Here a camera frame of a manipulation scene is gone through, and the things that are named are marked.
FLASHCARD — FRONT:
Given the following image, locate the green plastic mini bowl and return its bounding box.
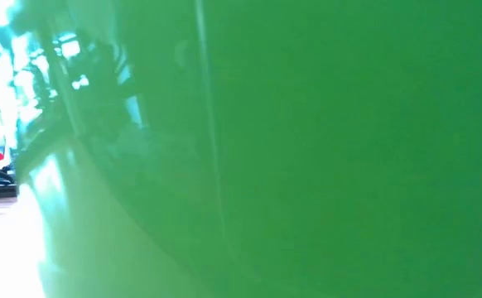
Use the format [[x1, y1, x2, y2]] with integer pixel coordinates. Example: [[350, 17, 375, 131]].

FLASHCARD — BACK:
[[0, 0, 482, 298]]

